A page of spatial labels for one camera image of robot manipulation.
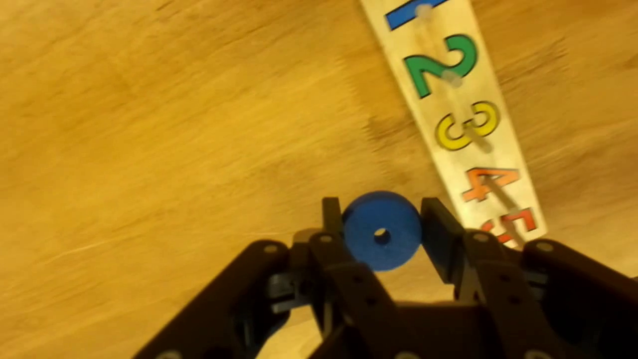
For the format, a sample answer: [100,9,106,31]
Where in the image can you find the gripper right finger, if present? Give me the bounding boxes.
[420,197,638,359]

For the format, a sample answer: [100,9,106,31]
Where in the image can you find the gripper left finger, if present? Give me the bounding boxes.
[132,197,399,359]

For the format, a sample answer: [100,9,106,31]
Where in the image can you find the blue ring lid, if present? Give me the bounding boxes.
[342,191,423,272]

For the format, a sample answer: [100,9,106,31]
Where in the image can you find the wooden number peg holder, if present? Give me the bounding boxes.
[359,0,549,250]

